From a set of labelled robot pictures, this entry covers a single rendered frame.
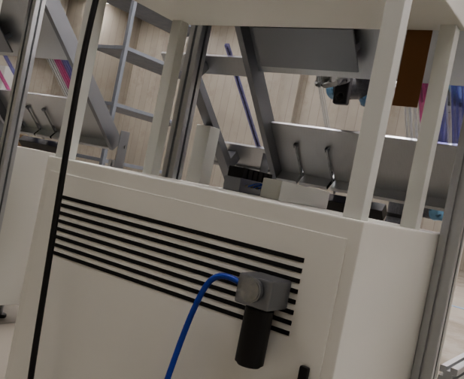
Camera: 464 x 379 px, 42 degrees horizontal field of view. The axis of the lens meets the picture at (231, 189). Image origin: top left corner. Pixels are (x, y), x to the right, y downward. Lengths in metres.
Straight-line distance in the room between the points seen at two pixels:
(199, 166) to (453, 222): 1.02
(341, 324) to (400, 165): 0.97
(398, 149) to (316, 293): 0.93
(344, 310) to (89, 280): 0.51
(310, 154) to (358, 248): 1.06
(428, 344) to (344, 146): 0.75
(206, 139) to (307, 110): 10.13
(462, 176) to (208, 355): 0.62
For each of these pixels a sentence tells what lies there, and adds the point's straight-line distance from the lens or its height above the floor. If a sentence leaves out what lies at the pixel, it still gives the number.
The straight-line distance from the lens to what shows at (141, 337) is 1.11.
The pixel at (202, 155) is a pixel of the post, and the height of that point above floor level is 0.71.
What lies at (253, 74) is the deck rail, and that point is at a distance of 1.82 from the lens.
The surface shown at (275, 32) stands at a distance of 1.70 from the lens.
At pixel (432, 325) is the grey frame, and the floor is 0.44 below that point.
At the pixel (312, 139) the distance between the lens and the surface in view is 1.89.
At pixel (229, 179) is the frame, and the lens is 1.52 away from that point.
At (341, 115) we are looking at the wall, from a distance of 11.82.
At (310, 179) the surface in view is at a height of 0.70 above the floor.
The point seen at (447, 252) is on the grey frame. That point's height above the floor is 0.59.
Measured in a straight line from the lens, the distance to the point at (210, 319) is 1.01.
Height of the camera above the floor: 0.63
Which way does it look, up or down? level
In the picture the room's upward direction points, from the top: 11 degrees clockwise
